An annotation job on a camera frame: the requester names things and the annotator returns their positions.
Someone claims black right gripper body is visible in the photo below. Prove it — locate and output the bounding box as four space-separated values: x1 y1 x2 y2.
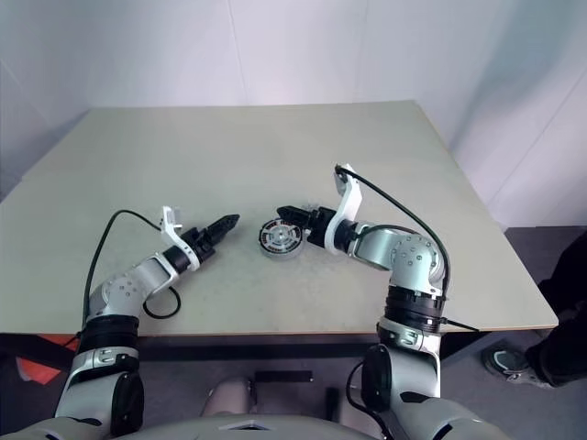
305 206 338 248

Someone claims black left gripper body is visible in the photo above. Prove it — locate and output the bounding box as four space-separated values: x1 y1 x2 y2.
182 225 218 266

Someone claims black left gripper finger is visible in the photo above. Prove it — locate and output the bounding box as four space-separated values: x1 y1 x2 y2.
204 213 240 235
209 219 240 247

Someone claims black silver spoked rotor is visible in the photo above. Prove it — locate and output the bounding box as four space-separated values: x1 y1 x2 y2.
260 218 302 251

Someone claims motor housing with copper windings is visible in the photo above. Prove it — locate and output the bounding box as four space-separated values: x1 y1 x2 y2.
257 217 304 261

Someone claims black flat bar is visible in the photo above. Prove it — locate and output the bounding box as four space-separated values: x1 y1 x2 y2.
255 369 315 383

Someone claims pinkish grey rounded shape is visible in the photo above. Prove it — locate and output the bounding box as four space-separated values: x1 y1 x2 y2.
204 375 258 418

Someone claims black zip tie tail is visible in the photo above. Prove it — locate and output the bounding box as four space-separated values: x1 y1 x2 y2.
439 317 481 333

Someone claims small black block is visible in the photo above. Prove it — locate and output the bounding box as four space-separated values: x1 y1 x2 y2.
324 387 343 419

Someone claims silver robot torso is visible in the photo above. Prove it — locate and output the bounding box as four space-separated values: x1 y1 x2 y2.
137 413 414 440

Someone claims orange cloth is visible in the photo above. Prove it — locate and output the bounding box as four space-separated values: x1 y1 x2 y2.
16 334 79 384

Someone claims grey green sneaker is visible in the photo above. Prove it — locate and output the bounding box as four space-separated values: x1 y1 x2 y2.
484 346 551 389

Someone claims person's dark trouser leg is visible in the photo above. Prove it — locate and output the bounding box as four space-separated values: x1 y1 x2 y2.
525 228 587 389

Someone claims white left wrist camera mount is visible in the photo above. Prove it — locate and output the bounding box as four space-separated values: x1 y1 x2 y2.
160 205 202 271

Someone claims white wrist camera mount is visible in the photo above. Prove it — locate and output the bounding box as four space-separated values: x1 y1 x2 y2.
323 162 364 253
160 205 202 271

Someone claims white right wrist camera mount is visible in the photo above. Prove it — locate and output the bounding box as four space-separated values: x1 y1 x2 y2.
323 162 364 253

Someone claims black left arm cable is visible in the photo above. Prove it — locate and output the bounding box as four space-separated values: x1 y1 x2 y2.
68 209 183 349

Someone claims black table frame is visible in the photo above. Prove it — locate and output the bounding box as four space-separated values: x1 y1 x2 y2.
0 327 559 368

